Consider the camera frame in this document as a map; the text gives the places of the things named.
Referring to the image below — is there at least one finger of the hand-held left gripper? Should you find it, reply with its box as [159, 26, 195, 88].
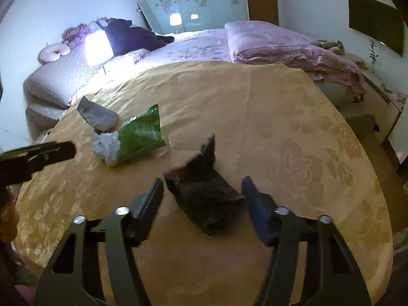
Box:
[19, 141, 77, 172]
[0, 143, 61, 161]

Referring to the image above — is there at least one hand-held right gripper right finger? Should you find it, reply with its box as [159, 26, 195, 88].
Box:
[241, 176, 372, 306]

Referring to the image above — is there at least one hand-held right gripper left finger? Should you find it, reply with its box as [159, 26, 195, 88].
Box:
[36, 178, 164, 306]

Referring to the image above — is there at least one dark wrapper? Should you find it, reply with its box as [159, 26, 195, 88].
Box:
[163, 133, 247, 236]

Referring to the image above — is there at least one person's left hand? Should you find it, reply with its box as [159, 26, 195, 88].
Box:
[0, 196, 20, 243]

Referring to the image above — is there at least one crumpled white tissue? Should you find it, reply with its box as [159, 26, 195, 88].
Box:
[92, 130, 122, 167]

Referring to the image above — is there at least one grey foil wrapper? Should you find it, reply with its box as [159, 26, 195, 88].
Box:
[76, 96, 120, 133]

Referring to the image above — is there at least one green snack packet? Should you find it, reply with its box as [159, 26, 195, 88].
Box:
[115, 104, 167, 164]

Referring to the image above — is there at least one grey patterned headboard cushion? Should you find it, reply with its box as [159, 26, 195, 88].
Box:
[24, 50, 107, 109]

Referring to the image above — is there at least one golden floral tablecloth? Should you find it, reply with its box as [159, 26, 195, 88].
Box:
[14, 60, 394, 306]

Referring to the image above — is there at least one pink neck pillow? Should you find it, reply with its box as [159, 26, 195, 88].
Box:
[37, 42, 71, 63]

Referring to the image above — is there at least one white shade table lamp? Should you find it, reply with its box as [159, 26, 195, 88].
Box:
[84, 30, 114, 77]

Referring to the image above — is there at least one floral pink pillow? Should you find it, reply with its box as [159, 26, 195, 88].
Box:
[113, 49, 151, 67]

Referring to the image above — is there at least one heap of plush toys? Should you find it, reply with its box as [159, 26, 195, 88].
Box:
[62, 17, 107, 47]

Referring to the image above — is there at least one person's purple-clad leg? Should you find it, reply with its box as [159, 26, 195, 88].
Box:
[14, 284, 40, 306]

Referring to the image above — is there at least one grey stool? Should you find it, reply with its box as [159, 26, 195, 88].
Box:
[343, 101, 380, 135]

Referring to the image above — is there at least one dark purple clothing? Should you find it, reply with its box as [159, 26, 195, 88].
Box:
[104, 18, 175, 58]

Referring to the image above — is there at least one pale low cabinet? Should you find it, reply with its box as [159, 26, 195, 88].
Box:
[360, 69, 408, 149]

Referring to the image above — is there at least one bed with floral sheet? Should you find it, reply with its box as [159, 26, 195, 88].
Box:
[24, 21, 368, 128]

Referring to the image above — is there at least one pink folded quilt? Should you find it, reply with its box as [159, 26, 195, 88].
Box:
[224, 20, 368, 101]

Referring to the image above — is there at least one pale folded board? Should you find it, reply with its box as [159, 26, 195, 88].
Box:
[136, 1, 158, 35]

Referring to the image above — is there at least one thin stemmed flower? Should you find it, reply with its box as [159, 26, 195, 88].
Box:
[367, 39, 380, 74]

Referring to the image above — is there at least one black wall television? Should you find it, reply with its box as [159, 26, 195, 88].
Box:
[347, 0, 404, 57]

